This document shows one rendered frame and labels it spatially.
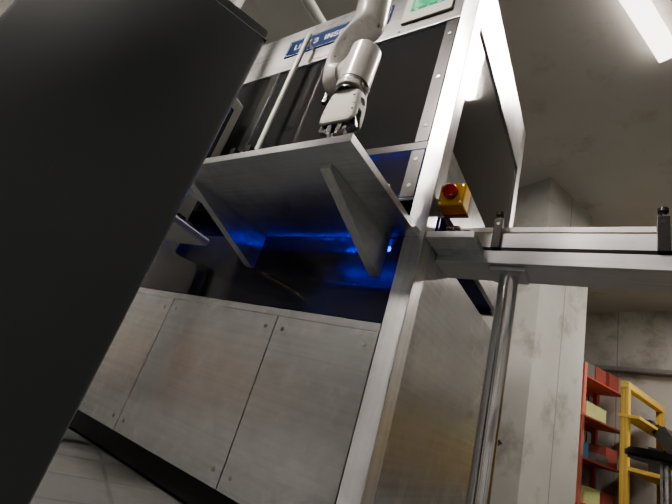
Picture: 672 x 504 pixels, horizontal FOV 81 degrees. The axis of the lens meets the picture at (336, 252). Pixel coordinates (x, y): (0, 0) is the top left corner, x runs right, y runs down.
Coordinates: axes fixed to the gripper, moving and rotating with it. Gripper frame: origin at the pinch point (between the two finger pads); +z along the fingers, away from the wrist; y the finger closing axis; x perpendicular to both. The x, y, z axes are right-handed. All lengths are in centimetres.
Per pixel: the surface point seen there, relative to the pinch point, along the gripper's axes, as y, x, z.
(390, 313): -8.4, -33.9, 28.7
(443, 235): -18.1, -33.6, 5.3
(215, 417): 39, -34, 67
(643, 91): -73, -246, -255
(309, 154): 1.3, 4.1, 6.3
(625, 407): -76, -587, -62
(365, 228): -2.6, -20.0, 11.2
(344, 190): -2.6, -7.0, 8.5
